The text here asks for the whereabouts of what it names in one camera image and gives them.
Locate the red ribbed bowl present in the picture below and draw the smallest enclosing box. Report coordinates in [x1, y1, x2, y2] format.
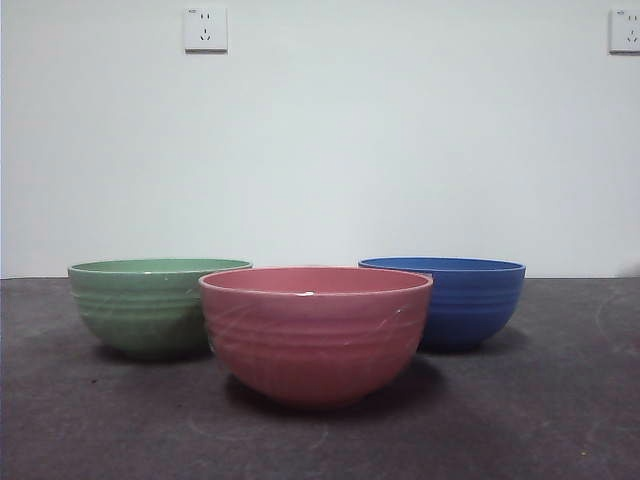
[198, 266, 434, 413]

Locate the green ribbed bowl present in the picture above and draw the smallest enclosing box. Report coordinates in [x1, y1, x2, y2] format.
[67, 257, 254, 361]

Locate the blue ribbed bowl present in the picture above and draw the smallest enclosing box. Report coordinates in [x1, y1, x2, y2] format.
[357, 256, 528, 352]

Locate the white wall socket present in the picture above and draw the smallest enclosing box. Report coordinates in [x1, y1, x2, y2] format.
[184, 6, 229, 55]
[608, 8, 640, 56]

